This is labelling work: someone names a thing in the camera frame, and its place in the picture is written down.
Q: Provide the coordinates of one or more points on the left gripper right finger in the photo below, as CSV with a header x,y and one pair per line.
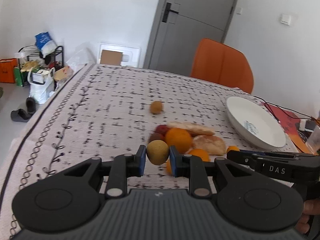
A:
x,y
245,198

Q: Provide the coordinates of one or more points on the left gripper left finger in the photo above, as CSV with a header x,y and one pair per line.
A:
x,y
71,198

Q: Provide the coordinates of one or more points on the small kumquat orange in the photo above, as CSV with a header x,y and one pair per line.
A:
x,y
232,148

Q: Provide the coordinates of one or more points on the medium orange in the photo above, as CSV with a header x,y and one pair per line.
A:
x,y
200,153

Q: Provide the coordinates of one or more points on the small tangerine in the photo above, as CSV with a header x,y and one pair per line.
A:
x,y
168,168

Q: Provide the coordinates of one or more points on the long pomelo peel piece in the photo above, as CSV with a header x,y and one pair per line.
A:
x,y
192,128

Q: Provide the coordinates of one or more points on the large orange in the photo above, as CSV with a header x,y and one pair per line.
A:
x,y
180,138

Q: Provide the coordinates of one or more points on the yellow-green round fruit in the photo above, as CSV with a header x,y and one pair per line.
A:
x,y
157,152

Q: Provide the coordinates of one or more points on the dark red-brown fruit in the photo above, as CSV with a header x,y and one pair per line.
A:
x,y
156,136

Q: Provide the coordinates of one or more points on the red lychee fruit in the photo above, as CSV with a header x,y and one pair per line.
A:
x,y
162,129

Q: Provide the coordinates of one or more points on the brown round fruit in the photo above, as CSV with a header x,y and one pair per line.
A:
x,y
156,107

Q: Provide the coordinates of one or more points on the right hand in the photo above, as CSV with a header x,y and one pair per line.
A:
x,y
311,208

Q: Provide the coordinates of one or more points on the red orange placemat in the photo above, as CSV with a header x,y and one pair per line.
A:
x,y
290,122

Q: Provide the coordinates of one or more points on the white ceramic plate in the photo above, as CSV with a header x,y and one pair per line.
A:
x,y
254,123

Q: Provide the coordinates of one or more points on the black slippers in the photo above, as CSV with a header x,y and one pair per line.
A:
x,y
21,115

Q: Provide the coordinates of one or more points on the patterned white tablecloth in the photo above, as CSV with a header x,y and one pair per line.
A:
x,y
104,111

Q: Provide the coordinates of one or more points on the white shopping bag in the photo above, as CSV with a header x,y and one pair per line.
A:
x,y
40,92

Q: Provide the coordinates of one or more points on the green paper bag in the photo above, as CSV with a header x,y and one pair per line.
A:
x,y
18,76

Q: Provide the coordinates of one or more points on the orange chair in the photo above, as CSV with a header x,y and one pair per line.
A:
x,y
218,63

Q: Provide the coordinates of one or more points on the black metal rack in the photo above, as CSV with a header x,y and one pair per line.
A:
x,y
31,53

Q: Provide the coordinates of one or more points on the orange paper bag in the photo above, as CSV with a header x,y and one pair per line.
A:
x,y
7,70

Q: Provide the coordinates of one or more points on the clear plastic bag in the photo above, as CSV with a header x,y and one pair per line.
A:
x,y
82,56

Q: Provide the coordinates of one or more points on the brown cardboard piece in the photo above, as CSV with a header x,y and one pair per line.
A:
x,y
111,57

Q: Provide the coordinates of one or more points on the blue white plastic bag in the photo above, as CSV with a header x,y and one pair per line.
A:
x,y
45,44

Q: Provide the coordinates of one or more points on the white foam packaging board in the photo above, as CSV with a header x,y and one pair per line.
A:
x,y
130,54

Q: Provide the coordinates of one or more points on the grey door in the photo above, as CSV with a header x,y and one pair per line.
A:
x,y
172,45

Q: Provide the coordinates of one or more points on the white wall switch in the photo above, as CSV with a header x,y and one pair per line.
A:
x,y
285,19

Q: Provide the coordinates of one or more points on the small wall switch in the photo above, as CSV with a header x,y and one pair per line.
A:
x,y
239,10

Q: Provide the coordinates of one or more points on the black door handle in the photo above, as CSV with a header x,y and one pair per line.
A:
x,y
167,10

